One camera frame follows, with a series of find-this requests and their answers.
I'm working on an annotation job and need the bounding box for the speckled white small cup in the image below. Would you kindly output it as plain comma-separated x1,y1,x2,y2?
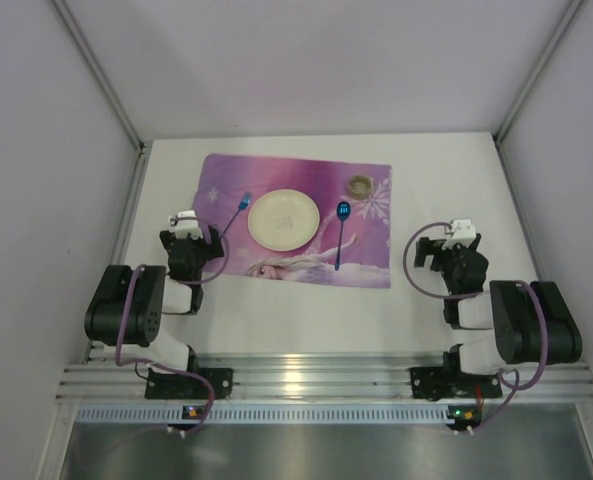
346,175,374,200

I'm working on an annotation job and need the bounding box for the blue metal spoon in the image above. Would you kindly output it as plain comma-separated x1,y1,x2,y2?
334,201,351,271

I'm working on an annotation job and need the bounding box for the cream round plate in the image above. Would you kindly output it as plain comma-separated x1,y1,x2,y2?
247,189,320,252

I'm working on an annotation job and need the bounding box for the purple printed placemat cloth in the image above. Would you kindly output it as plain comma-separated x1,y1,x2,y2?
192,153,393,289

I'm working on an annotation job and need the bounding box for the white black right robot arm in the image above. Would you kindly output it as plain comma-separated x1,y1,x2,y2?
414,235,583,376

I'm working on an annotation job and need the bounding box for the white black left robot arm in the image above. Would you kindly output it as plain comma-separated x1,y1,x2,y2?
84,225,226,375

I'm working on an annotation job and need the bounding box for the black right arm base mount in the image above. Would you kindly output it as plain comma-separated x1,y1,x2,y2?
409,345,502,402

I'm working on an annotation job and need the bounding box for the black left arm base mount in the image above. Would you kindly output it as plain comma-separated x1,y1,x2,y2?
134,363,234,400

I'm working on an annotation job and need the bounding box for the aluminium rail front frame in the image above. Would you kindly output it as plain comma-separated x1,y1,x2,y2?
55,319,593,404

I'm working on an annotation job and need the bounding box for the grey slotted cable duct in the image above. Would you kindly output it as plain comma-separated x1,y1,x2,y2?
76,404,479,425

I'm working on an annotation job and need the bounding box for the aluminium corner frame post left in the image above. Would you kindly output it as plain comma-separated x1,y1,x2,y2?
50,0,150,154

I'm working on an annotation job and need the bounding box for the aluminium corner frame post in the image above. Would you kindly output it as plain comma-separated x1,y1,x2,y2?
493,0,590,144
50,0,150,154

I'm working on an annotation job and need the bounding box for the aluminium corner frame post right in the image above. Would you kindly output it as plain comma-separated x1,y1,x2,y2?
493,0,590,144

